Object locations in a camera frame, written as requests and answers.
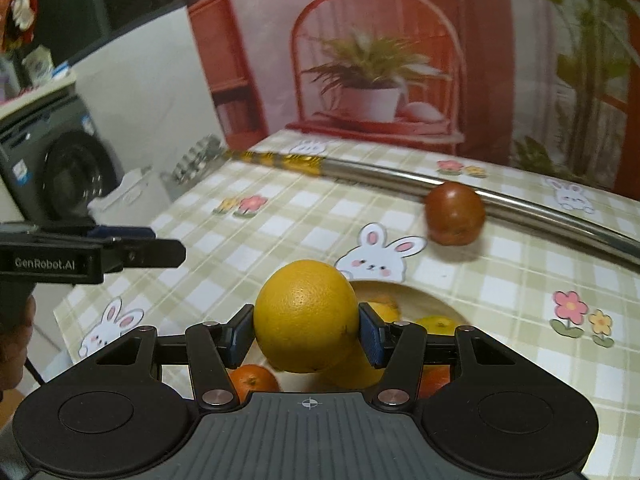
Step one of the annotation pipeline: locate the checkered bunny tablecloth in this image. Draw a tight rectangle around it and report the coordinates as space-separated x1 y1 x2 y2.
55 162 639 479

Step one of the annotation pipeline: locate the small orange tangerine left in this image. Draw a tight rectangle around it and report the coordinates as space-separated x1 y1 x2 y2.
229 364 280 403

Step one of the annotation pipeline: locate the dark red tomato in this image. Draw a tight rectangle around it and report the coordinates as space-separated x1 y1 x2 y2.
424 182 486 246

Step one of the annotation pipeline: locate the white fruit plate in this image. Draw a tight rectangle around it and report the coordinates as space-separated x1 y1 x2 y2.
241 281 468 392

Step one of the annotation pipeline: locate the person's left hand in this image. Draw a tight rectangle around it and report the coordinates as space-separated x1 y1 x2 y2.
0 295 36 391

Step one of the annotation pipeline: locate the printed room backdrop cloth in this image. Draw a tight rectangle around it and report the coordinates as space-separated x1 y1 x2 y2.
186 0 639 198

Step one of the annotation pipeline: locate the white storage box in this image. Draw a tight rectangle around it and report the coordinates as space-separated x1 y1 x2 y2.
88 168 171 226

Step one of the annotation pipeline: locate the black washing machine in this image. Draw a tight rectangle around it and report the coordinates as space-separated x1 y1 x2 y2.
1 88 120 223

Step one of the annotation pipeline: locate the large yellow orange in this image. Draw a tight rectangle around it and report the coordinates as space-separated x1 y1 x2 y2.
254 260 359 374

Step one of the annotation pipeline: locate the long metal rod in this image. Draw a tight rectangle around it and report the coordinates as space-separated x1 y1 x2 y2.
171 135 640 267

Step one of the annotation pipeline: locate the small orange tangerine right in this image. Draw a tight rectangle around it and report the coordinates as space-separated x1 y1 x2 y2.
418 365 450 399

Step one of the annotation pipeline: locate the small orange tangerine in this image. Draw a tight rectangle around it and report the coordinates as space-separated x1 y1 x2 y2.
229 364 280 403
418 365 450 399

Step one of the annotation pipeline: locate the yellow fruit under orange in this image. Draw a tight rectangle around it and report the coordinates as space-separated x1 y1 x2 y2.
314 344 384 391

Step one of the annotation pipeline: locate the yellow lemon in plate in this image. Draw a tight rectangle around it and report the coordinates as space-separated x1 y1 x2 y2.
363 296 401 323

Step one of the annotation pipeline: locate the yellow-green fruit in plate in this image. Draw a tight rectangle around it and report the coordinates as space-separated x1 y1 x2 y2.
414 315 459 336

